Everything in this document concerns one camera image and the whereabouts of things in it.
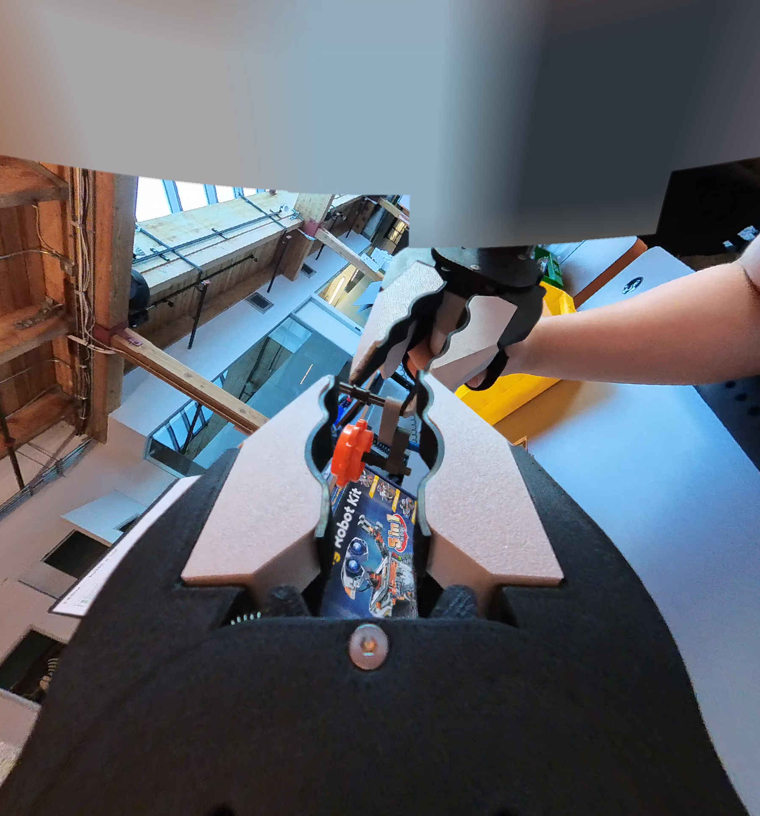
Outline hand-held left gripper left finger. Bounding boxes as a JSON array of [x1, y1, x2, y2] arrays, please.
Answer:
[[181, 376, 339, 597]]

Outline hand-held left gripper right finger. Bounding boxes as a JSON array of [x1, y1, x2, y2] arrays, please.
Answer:
[[416, 371, 564, 594]]

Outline blue robot kit box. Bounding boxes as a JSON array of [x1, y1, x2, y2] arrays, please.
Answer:
[[321, 465, 419, 619]]

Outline white paper sheet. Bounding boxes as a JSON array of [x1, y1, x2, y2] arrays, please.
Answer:
[[48, 475, 202, 618]]

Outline yellow plastic bin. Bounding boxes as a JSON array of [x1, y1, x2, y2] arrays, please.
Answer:
[[454, 280, 578, 427]]

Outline grey beam with orange wheels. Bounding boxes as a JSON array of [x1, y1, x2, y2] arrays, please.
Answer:
[[330, 395, 419, 488]]

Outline person's right forearm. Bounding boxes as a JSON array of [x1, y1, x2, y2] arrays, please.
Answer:
[[533, 258, 760, 388]]

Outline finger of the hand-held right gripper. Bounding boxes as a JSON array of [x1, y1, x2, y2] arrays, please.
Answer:
[[349, 259, 449, 388], [427, 295, 520, 388]]

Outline grey desk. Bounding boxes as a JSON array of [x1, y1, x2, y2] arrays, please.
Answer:
[[507, 376, 760, 785]]

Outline black perforated board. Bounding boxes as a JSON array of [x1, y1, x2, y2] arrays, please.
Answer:
[[695, 370, 760, 504]]

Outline person's right hand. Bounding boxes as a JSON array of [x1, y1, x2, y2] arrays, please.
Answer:
[[466, 322, 549, 391]]

